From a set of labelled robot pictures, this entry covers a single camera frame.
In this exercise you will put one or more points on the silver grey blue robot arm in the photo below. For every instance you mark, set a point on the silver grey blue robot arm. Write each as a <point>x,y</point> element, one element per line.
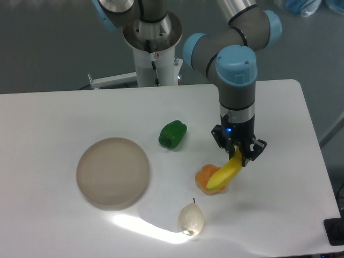
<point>227,61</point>

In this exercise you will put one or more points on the white metal frame bar left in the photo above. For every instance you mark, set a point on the white metal frame bar left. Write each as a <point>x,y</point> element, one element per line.
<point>113,82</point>

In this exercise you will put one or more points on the pale white pear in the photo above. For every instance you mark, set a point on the pale white pear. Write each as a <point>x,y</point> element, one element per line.
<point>191,219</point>

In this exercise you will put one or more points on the green bell pepper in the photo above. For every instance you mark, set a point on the green bell pepper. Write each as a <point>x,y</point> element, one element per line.
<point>172,134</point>

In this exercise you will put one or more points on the blue plastic bag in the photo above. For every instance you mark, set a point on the blue plastic bag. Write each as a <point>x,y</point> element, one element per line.
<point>300,8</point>

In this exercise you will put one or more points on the beige round plate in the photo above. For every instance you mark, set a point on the beige round plate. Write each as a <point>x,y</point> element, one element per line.
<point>113,173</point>

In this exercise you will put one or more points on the orange knotted bread roll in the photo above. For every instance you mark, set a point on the orange knotted bread roll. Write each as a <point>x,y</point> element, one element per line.
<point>202,177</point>

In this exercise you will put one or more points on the black box at table edge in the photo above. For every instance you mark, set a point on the black box at table edge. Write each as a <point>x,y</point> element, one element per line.
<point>334,231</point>

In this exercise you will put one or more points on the grey metal leg right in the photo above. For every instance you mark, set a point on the grey metal leg right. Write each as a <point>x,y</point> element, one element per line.
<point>331,131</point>

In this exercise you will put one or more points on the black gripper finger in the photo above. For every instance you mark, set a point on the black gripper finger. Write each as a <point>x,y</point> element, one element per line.
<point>251,148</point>
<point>223,138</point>

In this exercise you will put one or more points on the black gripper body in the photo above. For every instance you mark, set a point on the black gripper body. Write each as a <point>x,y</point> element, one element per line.
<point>240,131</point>

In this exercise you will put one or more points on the yellow banana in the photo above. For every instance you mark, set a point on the yellow banana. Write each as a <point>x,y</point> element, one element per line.
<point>226,173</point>

